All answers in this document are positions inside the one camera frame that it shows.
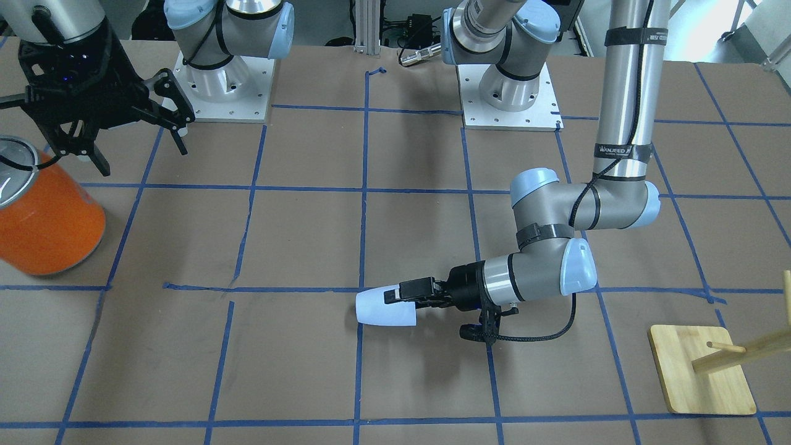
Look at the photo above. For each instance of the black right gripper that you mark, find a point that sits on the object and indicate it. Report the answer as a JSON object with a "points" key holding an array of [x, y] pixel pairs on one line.
{"points": [[121, 75]]}

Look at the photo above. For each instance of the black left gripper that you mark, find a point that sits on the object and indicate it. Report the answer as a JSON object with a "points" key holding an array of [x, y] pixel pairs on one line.
{"points": [[467, 285]]}

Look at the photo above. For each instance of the light blue plastic cup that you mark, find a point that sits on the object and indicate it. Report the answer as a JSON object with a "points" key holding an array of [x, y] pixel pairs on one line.
{"points": [[371, 309]]}

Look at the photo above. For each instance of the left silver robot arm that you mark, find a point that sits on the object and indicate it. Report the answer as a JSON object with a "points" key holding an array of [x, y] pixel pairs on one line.
{"points": [[550, 260]]}

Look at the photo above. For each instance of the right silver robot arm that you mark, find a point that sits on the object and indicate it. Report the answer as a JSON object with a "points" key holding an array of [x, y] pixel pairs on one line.
{"points": [[210, 35]]}

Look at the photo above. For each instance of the orange cylinder can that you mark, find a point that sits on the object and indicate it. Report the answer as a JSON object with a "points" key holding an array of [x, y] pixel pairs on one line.
{"points": [[49, 223]]}

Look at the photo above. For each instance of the wooden mug stand base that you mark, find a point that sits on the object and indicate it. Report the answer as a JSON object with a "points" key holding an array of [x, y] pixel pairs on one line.
{"points": [[686, 392]]}

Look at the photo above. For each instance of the wooden stand pegs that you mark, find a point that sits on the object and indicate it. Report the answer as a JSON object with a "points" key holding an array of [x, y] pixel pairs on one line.
{"points": [[731, 355]]}

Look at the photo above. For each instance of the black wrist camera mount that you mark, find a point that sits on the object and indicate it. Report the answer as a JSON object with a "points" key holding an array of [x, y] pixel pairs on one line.
{"points": [[487, 329]]}

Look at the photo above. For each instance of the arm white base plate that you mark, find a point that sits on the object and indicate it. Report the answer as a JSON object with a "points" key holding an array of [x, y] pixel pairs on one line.
{"points": [[510, 99], [239, 92]]}

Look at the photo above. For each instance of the aluminium frame post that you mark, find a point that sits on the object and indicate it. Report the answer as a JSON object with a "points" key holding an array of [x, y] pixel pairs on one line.
{"points": [[367, 24]]}

